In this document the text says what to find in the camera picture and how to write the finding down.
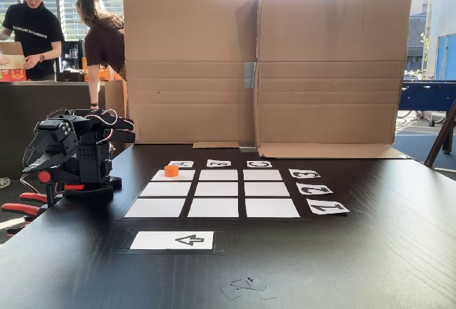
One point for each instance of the paper label letter C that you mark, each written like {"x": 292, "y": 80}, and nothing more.
{"x": 259, "y": 164}

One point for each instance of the person in brown top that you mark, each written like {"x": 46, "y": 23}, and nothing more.
{"x": 105, "y": 42}

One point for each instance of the gray tape strip on seam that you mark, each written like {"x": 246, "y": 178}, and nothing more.
{"x": 250, "y": 75}

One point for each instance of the paper label number 1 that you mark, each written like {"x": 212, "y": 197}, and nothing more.
{"x": 327, "y": 207}

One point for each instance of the person in black shirt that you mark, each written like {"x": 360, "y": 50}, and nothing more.
{"x": 35, "y": 27}

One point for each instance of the black clamp short red lever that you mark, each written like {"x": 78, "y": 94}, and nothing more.
{"x": 75, "y": 187}

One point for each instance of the gray counter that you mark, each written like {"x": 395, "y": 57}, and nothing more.
{"x": 35, "y": 109}

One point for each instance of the paper label letter A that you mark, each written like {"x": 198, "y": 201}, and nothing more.
{"x": 183, "y": 164}

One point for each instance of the paper label number 3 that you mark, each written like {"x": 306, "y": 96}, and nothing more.
{"x": 304, "y": 173}

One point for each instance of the paper label number 2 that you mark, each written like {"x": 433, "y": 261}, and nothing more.
{"x": 314, "y": 189}

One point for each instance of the round orange token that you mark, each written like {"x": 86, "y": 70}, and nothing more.
{"x": 171, "y": 171}

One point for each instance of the gray tape strip on flap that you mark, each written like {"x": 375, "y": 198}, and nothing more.
{"x": 248, "y": 148}

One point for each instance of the white arrow paper sheet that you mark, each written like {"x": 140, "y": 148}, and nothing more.
{"x": 160, "y": 240}

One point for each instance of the paper label letter B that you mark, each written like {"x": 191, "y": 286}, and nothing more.
{"x": 218, "y": 163}

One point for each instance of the cardboard box red print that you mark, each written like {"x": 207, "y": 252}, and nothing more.
{"x": 12, "y": 61}

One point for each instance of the blue foosball table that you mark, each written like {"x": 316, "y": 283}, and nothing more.
{"x": 427, "y": 95}

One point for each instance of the brown cardboard screen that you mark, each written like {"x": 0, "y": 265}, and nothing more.
{"x": 320, "y": 74}

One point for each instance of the dark wooden easel leg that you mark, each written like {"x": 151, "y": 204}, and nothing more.
{"x": 440, "y": 141}

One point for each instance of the white nine-square grid sheet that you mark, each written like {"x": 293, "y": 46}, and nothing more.
{"x": 215, "y": 193}

